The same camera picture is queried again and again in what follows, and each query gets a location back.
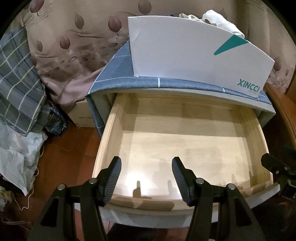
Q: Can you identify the grey nightstand cabinet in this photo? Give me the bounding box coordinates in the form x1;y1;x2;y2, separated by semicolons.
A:
86;88;276;136

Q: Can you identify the wooden bed frame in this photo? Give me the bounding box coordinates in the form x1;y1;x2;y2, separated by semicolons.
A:
264;83;295;149

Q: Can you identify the blue checked cloth cover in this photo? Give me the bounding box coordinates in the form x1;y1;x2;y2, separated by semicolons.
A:
86;42;275;136

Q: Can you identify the wooden drawer grey front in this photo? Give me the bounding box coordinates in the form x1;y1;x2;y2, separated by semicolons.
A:
93;94;280;228

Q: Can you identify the cream cloth in box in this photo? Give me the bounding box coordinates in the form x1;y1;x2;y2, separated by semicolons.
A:
179;13;207;23

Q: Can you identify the white crumpled plastic bag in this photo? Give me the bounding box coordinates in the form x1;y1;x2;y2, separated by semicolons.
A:
0;121;47;196

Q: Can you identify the white underwear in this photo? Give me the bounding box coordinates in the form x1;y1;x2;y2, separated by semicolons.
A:
202;9;245;39

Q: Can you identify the beige leaf pattern curtain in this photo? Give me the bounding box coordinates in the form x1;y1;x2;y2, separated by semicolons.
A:
10;0;295;112

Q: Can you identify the grey plaid fabric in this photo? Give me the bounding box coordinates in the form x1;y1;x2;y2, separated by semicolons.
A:
1;27;46;136

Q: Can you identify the cardboard box on floor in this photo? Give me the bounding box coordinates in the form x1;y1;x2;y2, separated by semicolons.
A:
68;99;95;128

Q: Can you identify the white XINCCI shoe box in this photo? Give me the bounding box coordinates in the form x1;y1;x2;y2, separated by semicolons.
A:
128;16;274;97

